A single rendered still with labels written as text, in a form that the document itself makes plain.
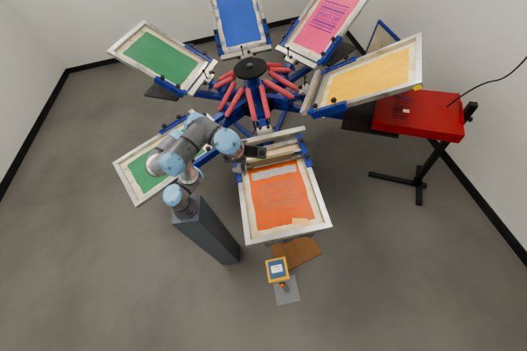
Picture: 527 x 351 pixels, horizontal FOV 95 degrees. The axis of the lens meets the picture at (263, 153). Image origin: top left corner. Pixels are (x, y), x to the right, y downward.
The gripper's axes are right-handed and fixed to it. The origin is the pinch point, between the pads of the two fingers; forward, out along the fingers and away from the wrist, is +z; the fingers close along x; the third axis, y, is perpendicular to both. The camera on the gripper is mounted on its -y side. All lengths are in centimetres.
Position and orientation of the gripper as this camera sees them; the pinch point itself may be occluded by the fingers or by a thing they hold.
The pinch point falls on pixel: (246, 158)
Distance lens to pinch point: 107.9
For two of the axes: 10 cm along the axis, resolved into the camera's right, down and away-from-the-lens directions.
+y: -10.0, -0.1, 0.6
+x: -0.2, 9.8, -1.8
